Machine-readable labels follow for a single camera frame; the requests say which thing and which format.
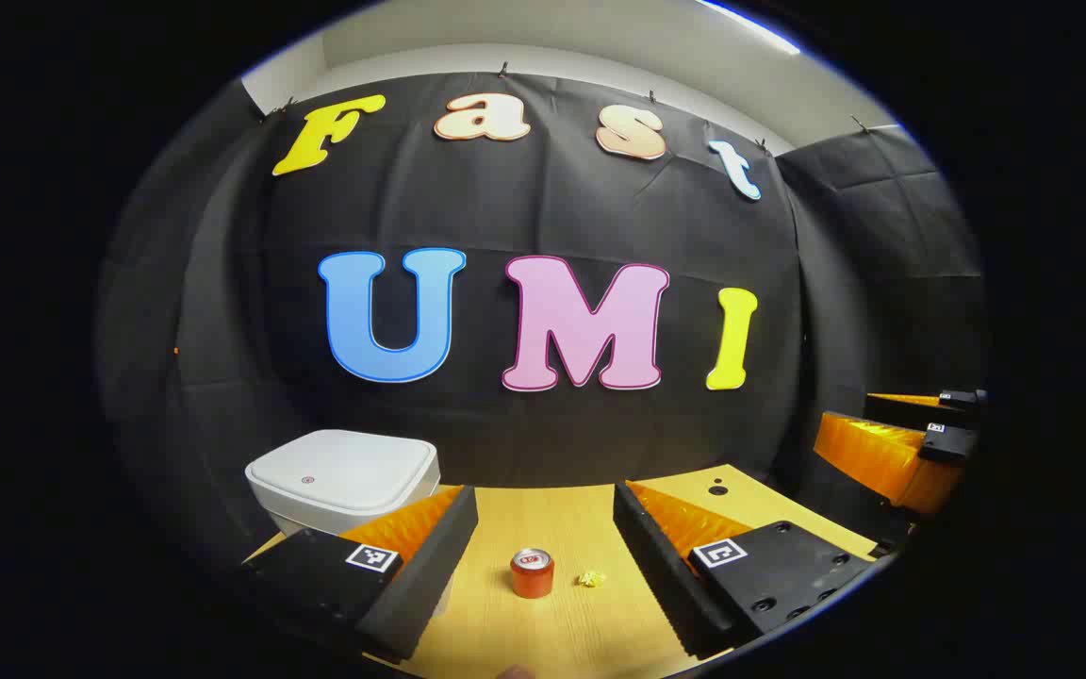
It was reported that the wooden desktop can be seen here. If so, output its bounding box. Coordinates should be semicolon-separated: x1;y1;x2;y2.
246;464;879;679

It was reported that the white desktop garbage bin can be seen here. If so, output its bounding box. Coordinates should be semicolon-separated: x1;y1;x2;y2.
245;429;455;616

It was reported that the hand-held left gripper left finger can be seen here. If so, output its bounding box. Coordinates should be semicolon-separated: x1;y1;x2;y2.
239;486;480;661

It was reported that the black backdrop cloth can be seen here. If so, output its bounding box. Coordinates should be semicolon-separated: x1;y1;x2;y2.
95;71;987;567

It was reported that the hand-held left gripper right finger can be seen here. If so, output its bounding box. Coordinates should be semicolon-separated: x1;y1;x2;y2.
612;479;879;661

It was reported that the red pop can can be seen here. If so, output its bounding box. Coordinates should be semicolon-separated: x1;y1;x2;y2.
510;548;555;599

